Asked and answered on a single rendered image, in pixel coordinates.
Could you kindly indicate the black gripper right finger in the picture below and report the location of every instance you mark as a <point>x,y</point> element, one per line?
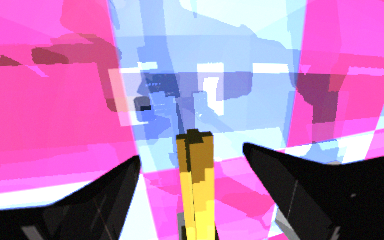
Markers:
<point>314,197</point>

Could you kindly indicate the yellow octagonal bar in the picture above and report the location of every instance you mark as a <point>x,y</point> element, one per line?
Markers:
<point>195,151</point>

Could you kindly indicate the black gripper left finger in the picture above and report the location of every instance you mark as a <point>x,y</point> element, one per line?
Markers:
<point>97,211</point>

